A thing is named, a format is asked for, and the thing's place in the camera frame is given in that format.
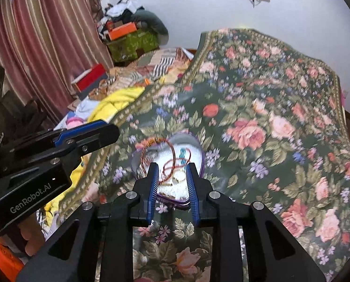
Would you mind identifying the red gold braided bracelet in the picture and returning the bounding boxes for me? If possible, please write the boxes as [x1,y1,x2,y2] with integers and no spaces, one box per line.
[139,136,177,186]

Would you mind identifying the red string turquoise bead bracelet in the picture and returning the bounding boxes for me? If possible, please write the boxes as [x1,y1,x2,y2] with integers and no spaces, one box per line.
[163,147,193,177]

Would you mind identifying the person left hand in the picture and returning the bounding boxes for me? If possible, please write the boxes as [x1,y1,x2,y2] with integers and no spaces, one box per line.
[18,214,45,257]

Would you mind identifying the pink slipper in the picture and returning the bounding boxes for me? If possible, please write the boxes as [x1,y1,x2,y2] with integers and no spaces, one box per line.
[65,117,85,130]

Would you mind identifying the heart shaped purple tin box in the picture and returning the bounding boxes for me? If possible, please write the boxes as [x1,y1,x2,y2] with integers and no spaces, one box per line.
[131,131,205,209]

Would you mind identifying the yellow blanket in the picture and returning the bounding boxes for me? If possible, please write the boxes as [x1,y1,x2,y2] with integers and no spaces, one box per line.
[44,86,145,214]

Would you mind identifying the red white box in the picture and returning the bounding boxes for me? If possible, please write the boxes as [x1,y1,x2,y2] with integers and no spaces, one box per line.
[71,64,105,92]

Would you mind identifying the floral green bed cover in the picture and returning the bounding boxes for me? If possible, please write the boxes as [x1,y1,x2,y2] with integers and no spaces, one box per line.
[57,29,350,281]

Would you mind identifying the striped red curtain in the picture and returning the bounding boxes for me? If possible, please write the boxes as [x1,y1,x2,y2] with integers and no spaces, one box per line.
[0,0,112,124]

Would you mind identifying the striped patterned quilt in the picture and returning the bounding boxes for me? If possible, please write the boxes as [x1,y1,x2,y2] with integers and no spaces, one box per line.
[88,46,195,101]

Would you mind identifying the orange box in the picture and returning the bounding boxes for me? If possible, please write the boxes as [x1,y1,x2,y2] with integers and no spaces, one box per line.
[109,22,137,41]

